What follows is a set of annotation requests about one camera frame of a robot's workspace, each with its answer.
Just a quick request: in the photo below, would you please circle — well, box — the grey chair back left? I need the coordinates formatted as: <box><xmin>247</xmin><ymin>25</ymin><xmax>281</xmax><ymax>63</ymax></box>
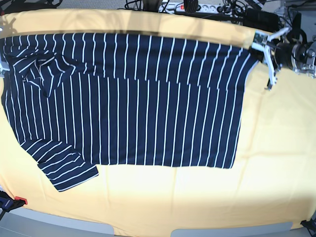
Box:
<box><xmin>0</xmin><ymin>213</ymin><xmax>114</xmax><ymax>237</ymax></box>

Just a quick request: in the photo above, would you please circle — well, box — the navy white striped T-shirt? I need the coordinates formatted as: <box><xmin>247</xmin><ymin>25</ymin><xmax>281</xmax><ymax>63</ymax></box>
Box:
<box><xmin>0</xmin><ymin>33</ymin><xmax>257</xmax><ymax>192</ymax></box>

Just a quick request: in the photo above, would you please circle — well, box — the grey chair back right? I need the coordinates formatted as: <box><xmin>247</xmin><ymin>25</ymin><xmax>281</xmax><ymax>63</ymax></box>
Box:
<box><xmin>171</xmin><ymin>222</ymin><xmax>293</xmax><ymax>237</ymax></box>

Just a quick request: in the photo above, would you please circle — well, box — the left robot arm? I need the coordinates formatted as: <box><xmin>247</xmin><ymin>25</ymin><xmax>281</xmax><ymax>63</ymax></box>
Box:
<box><xmin>251</xmin><ymin>13</ymin><xmax>316</xmax><ymax>86</ymax></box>

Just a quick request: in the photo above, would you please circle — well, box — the black right table clamp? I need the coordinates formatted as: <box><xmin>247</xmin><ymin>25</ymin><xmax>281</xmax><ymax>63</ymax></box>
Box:
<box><xmin>300</xmin><ymin>219</ymin><xmax>316</xmax><ymax>237</ymax></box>

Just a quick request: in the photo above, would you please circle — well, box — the white power strip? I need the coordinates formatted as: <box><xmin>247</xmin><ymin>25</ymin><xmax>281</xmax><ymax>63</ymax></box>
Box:
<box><xmin>158</xmin><ymin>1</ymin><xmax>220</xmax><ymax>14</ymax></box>

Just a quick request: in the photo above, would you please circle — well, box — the blue red table clamp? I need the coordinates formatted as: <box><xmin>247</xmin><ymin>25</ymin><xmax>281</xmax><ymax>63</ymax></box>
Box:
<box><xmin>0</xmin><ymin>191</ymin><xmax>28</xmax><ymax>220</ymax></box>

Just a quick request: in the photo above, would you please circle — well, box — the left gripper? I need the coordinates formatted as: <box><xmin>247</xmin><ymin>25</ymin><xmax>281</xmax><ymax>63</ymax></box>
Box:
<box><xmin>256</xmin><ymin>43</ymin><xmax>293</xmax><ymax>69</ymax></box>

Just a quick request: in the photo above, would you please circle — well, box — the black power adapter box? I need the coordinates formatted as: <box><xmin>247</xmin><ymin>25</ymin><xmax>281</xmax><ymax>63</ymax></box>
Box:
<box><xmin>242</xmin><ymin>8</ymin><xmax>278</xmax><ymax>28</ymax></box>

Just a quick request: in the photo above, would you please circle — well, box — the grey chair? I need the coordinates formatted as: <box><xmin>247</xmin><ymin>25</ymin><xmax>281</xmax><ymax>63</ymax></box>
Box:
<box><xmin>171</xmin><ymin>222</ymin><xmax>293</xmax><ymax>237</ymax></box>
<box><xmin>0</xmin><ymin>213</ymin><xmax>114</xmax><ymax>237</ymax></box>

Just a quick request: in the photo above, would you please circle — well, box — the yellow table cloth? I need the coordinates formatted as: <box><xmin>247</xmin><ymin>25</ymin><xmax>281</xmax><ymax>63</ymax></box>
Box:
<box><xmin>0</xmin><ymin>7</ymin><xmax>316</xmax><ymax>237</ymax></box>

